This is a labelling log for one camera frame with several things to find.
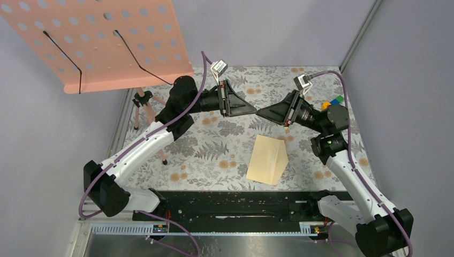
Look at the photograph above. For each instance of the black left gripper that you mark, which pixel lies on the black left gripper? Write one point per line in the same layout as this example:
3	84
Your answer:
234	105

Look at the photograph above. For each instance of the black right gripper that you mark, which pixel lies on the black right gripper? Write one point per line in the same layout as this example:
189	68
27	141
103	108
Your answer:
282	112

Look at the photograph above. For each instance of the cream envelope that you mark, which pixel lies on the cream envelope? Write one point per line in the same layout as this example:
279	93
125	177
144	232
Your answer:
268	160

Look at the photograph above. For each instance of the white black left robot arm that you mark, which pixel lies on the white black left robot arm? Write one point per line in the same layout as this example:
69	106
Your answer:
105	183

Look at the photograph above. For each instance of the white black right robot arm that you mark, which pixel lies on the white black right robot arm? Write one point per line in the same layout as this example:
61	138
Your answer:
378	226

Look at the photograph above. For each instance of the floral patterned table mat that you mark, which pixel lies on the floral patterned table mat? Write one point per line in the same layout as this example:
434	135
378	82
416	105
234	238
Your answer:
214	154

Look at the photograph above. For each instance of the yellow blue green toy blocks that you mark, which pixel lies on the yellow blue green toy blocks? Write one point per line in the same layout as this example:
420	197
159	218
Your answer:
336	101

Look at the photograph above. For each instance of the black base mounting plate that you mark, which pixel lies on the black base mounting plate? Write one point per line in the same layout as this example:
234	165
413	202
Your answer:
241	211

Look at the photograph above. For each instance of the pink tripod music stand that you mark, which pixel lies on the pink tripod music stand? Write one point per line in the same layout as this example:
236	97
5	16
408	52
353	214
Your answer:
66	65

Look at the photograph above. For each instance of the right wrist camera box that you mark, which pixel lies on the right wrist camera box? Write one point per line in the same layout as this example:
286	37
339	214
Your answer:
303	84

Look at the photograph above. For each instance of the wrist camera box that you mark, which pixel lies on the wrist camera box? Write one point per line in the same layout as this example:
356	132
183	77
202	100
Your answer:
217	68
303	84

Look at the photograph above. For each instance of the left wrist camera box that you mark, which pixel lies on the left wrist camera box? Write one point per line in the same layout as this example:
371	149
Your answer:
217	68

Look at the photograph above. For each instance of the aluminium frame rail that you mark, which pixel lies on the aluminium frame rail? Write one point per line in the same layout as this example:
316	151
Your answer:
132	223

